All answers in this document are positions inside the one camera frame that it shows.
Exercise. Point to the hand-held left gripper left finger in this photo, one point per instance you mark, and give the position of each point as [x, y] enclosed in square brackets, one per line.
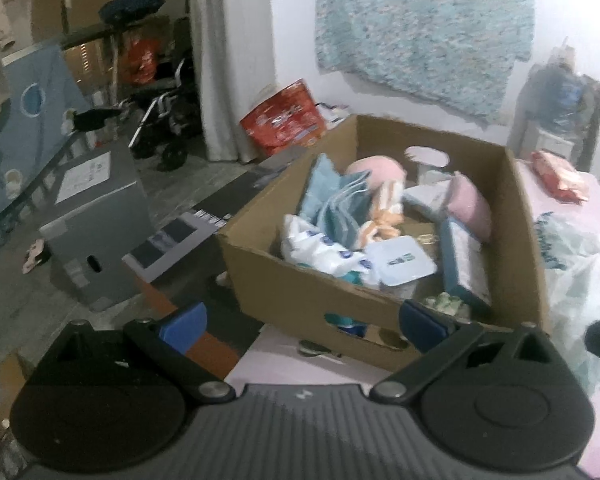
[182, 327]

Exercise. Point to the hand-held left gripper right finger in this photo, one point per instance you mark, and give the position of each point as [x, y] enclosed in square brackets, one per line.
[425, 327]

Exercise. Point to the white blue wipes pack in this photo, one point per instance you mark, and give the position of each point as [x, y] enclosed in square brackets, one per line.
[402, 260]

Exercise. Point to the brown cardboard box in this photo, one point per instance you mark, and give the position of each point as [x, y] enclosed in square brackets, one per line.
[280, 285]

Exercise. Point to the orange striped cloth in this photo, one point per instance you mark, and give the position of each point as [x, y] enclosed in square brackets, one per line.
[385, 210]

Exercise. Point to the blue white soft pack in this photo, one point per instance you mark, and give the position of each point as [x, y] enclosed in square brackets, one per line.
[320, 250]

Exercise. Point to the light blue towel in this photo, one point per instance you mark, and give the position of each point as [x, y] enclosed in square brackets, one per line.
[335, 205]

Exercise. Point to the white plastic bag blue print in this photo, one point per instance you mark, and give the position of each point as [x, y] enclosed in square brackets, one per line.
[585, 270]

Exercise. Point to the flat grey printed carton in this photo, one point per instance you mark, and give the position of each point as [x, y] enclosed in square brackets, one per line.
[175, 240]

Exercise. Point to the pink printed bed sheet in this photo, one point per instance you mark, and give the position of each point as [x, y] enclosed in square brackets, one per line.
[305, 365]

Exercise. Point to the grey storage box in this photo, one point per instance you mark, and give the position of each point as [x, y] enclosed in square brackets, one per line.
[95, 225]

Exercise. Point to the orange snack packet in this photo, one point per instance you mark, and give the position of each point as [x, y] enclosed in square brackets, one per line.
[560, 175]

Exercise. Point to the white water dispenser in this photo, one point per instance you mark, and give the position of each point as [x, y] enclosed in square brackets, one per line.
[550, 142]

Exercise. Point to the black folded stroller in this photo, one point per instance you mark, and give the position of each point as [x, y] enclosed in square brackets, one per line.
[170, 110]

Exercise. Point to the red snack bag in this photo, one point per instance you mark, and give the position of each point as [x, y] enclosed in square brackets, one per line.
[285, 120]

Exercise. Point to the blue water bottle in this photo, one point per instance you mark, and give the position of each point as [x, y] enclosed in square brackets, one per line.
[562, 92]

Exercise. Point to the blue board with circles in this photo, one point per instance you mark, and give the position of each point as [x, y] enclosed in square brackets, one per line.
[25, 130]

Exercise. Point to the orange plastic bag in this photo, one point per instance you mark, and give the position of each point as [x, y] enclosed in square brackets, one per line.
[139, 60]

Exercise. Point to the white curtain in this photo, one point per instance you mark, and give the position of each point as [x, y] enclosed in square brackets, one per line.
[230, 60]

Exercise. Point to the dark blue clothing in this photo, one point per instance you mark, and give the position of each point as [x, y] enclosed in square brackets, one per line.
[132, 7]

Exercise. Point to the floral cloth on wall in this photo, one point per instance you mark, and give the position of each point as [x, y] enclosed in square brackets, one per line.
[425, 30]

